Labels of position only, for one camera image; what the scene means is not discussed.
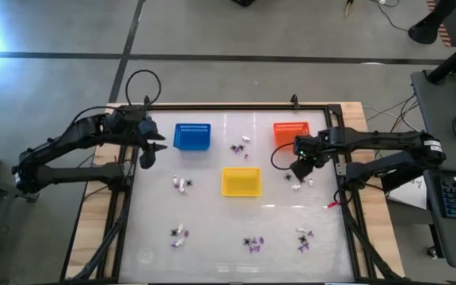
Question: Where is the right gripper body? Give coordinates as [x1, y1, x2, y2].
[290, 136, 326, 182]

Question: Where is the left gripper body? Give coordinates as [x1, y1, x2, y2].
[136, 117, 158, 170]

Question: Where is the yellow plastic basket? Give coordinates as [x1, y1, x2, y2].
[221, 166, 262, 198]

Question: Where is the blue plastic basket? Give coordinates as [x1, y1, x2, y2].
[173, 123, 212, 151]

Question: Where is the orange plastic basket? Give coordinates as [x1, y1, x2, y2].
[272, 121, 311, 150]

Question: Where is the white printed paper sheet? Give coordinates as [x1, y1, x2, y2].
[386, 176, 428, 211]

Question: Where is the grey side stand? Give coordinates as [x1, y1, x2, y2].
[0, 173, 40, 285]

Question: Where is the person's shoe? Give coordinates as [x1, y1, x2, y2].
[408, 16, 445, 45]

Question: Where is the black monitor pole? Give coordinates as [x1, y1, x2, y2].
[427, 31, 456, 85]

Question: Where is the red striped mat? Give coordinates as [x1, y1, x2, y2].
[427, 0, 454, 48]

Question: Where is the person's leg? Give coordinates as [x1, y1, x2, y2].
[429, 0, 456, 25]

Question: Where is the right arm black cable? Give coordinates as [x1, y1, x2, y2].
[270, 142, 297, 172]

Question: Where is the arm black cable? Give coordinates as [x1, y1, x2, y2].
[124, 69, 162, 108]
[270, 142, 297, 172]

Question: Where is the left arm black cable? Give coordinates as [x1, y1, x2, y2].
[124, 69, 162, 108]

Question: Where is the black aluminium table frame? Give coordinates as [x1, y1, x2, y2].
[64, 103, 402, 284]

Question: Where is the black floor cable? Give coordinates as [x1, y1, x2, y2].
[364, 93, 427, 159]

